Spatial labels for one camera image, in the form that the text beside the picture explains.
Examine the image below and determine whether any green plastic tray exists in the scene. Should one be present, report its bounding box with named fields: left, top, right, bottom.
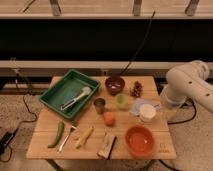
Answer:
left=40, top=69, right=100, bottom=120

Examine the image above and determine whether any black power adapter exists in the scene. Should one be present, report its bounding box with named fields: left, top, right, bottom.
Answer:
left=0, top=132, right=12, bottom=151

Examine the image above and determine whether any dark red grapes bunch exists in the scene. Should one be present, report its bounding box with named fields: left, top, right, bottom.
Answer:
left=130, top=81, right=142, bottom=98

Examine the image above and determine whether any orange bowl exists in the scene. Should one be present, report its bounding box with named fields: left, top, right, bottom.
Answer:
left=125, top=125, right=155, bottom=158

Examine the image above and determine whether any small metal cup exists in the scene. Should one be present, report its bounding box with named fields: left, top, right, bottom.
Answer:
left=94, top=98, right=106, bottom=114

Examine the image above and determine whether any green chili pepper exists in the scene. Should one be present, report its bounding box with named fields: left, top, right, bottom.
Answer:
left=47, top=121, right=65, bottom=148

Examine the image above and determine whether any green plastic cup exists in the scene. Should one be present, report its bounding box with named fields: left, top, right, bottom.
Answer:
left=115, top=93, right=128, bottom=110

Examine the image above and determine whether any black hanging cable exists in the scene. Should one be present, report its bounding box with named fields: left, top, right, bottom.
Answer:
left=119, top=10, right=157, bottom=77

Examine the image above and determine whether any white round container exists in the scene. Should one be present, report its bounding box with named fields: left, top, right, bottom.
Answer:
left=139, top=104, right=156, bottom=122

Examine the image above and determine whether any light blue cloth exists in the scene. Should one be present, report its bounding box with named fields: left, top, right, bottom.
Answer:
left=129, top=98, right=161, bottom=116

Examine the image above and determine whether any orange fruit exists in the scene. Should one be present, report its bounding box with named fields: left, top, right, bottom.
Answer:
left=103, top=112, right=115, bottom=126

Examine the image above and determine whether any wooden block brush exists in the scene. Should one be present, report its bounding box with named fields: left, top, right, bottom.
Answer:
left=97, top=133, right=116, bottom=159

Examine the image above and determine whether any wooden folding table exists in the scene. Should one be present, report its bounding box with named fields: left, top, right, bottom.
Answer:
left=26, top=77, right=176, bottom=163

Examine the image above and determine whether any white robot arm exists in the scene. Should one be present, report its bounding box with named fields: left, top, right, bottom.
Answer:
left=160, top=60, right=213, bottom=121

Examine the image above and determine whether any metal peeler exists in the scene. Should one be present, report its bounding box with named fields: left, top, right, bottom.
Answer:
left=57, top=126, right=77, bottom=153

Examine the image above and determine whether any purple bowl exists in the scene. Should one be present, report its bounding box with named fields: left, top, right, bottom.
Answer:
left=105, top=76, right=125, bottom=95

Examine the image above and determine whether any black cable on floor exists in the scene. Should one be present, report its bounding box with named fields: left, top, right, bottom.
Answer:
left=0, top=71, right=39, bottom=164

